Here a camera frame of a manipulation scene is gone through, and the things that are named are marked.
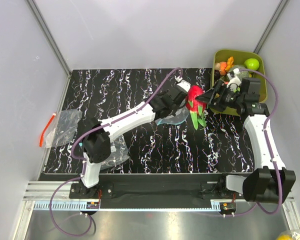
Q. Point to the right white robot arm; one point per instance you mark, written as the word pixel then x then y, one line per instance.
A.
pixel 270 182

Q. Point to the green apple toy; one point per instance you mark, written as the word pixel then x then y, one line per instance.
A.
pixel 252 64

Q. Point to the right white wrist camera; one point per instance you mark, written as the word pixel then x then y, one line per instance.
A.
pixel 234 80

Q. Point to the clear bag on stack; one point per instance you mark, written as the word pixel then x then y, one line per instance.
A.
pixel 119 154

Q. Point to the green cantaloupe melon toy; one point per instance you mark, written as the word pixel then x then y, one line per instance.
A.
pixel 243 73

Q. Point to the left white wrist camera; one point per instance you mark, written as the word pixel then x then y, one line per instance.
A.
pixel 182 85

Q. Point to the clear bag teal zipper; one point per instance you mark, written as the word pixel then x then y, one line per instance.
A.
pixel 177 119

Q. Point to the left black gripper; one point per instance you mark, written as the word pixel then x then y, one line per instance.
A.
pixel 167 91

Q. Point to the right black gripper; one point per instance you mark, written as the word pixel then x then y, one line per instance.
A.
pixel 220 88

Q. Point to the clear bag orange zipper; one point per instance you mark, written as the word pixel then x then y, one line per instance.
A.
pixel 60 129

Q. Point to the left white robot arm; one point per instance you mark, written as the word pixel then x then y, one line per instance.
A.
pixel 96 145

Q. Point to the red dragon fruit toy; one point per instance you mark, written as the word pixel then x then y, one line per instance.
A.
pixel 195 107

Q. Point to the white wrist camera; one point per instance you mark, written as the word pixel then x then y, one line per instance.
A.
pixel 182 85
pixel 234 80

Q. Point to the black marbled table mat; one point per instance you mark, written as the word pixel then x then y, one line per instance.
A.
pixel 222 146

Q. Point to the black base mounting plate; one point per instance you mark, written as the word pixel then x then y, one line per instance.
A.
pixel 112 186

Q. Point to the yellow lemon toy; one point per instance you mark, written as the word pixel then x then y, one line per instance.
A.
pixel 284 236

